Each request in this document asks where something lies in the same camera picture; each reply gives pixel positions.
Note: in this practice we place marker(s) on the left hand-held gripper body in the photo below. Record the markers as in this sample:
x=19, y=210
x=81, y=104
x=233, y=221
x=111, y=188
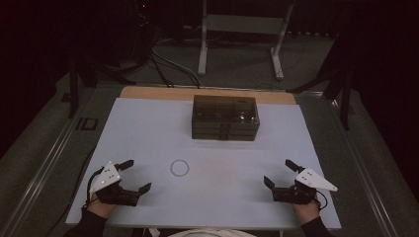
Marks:
x=110, y=194

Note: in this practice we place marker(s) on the person's right hand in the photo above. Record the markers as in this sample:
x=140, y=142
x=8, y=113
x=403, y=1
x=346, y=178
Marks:
x=308, y=212

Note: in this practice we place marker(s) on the smoky transparent drawer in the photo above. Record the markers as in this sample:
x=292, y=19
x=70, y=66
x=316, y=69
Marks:
x=207, y=135

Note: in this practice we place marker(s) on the metal floor rail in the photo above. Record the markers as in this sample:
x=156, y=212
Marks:
x=365, y=177
x=42, y=177

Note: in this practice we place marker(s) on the black stand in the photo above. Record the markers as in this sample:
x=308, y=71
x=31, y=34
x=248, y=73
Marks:
x=73, y=89
x=345, y=98

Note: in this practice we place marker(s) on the person's left hand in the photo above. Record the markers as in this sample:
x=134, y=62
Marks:
x=99, y=207

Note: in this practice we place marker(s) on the grey metal stand frame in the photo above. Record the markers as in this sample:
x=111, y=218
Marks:
x=243, y=23

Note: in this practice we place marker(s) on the person's white clothing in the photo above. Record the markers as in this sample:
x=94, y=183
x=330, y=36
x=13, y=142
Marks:
x=210, y=233

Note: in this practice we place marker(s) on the smoky transparent organizer box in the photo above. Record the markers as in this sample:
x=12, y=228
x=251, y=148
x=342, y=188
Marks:
x=224, y=108

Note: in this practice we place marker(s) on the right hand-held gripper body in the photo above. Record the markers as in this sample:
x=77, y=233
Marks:
x=296, y=194

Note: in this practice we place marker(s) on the metal rail behind table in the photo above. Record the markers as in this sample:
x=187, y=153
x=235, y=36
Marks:
x=230, y=88

